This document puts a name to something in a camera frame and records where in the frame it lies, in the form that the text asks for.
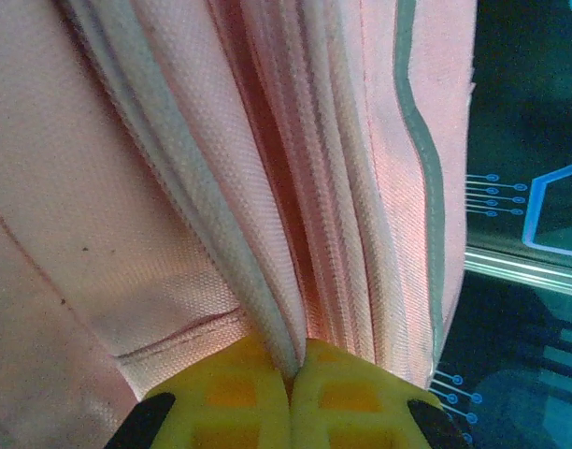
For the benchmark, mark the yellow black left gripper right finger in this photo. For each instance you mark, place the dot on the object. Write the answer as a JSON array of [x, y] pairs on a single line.
[[309, 411]]

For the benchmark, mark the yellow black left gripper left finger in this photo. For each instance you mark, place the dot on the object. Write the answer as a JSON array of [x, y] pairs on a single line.
[[267, 411]]

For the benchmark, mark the pink student backpack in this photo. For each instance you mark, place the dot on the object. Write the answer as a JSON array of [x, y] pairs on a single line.
[[174, 187]]

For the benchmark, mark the aluminium frame post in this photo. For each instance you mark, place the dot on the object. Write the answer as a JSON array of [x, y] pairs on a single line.
[[524, 273]]

